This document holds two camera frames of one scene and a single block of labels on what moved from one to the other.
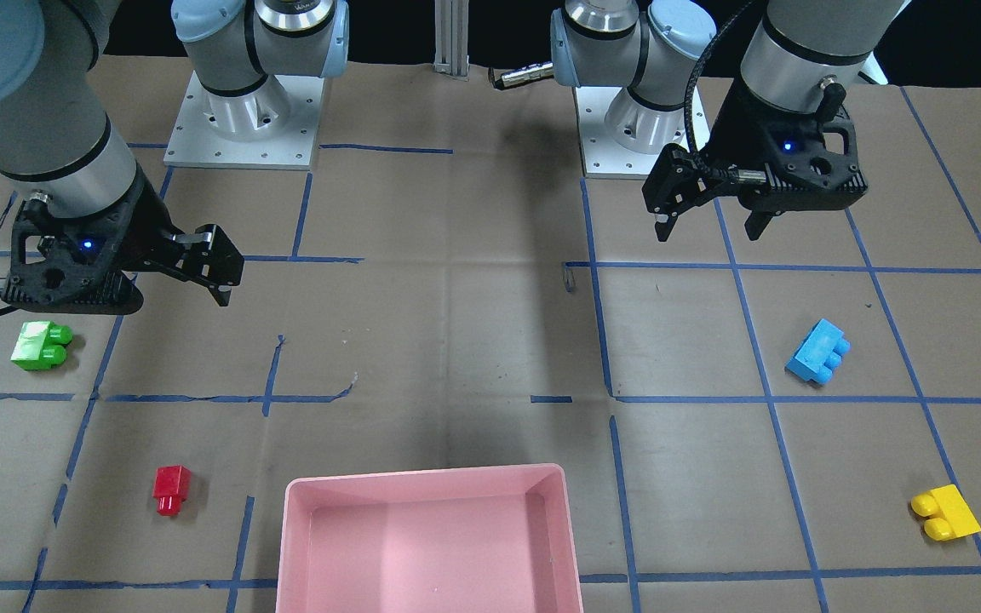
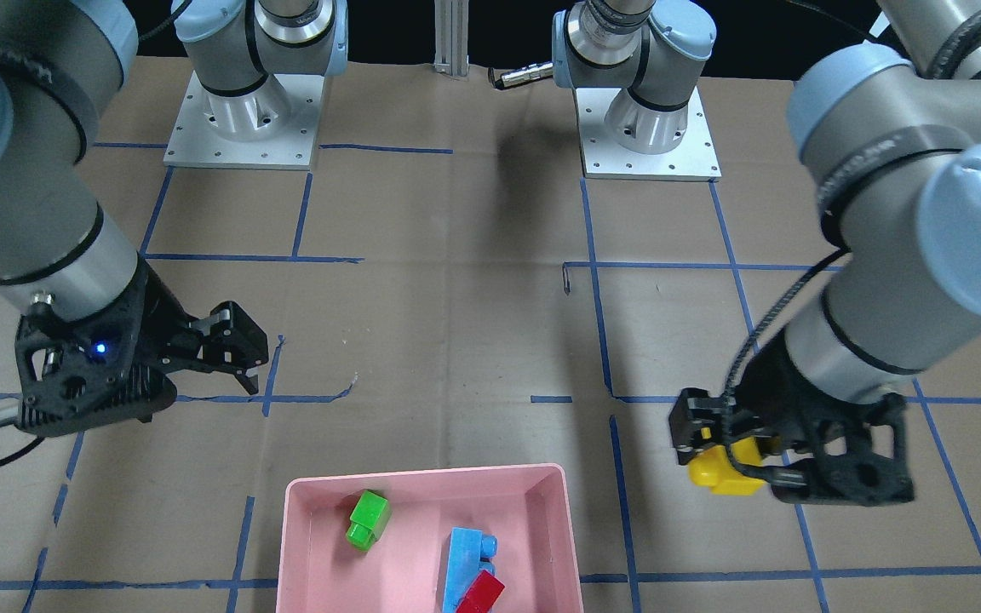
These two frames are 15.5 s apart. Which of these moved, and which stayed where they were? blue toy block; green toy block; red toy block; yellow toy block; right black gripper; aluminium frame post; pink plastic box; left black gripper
Moved: red toy block; blue toy block; yellow toy block; right black gripper; left black gripper; green toy block
Stayed: aluminium frame post; pink plastic box
